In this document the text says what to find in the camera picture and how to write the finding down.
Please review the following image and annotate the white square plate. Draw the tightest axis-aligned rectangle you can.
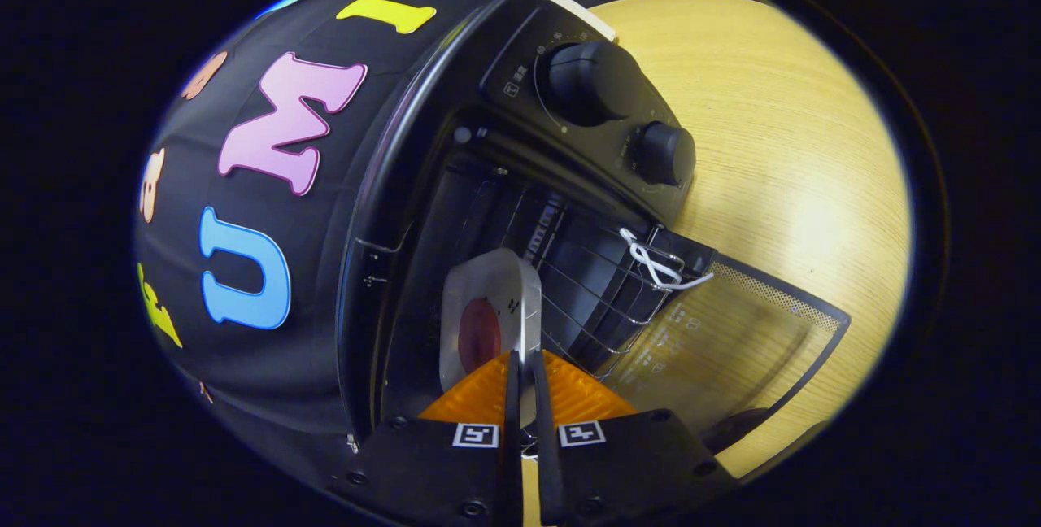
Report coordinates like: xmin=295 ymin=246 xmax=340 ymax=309
xmin=439 ymin=248 xmax=543 ymax=430

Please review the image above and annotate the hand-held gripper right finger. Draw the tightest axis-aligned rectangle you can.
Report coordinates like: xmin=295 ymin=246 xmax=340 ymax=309
xmin=530 ymin=348 xmax=745 ymax=526

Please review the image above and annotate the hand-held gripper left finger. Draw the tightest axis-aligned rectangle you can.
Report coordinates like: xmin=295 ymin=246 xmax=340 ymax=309
xmin=329 ymin=351 xmax=521 ymax=527

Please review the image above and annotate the white string loop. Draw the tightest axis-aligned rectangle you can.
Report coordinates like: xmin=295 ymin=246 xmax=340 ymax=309
xmin=620 ymin=228 xmax=715 ymax=292

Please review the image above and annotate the metal wire oven rack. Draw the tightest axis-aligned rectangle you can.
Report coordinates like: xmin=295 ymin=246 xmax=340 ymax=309
xmin=455 ymin=185 xmax=708 ymax=381

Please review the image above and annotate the black toaster oven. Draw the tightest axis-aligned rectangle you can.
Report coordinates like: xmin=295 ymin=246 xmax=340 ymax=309
xmin=338 ymin=0 xmax=851 ymax=463

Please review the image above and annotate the white pop-up toaster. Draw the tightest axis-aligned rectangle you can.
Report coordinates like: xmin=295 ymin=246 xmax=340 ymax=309
xmin=530 ymin=0 xmax=619 ymax=41

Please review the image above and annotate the pink round food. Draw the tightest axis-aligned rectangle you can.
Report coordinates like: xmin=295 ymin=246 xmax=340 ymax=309
xmin=458 ymin=297 xmax=503 ymax=373

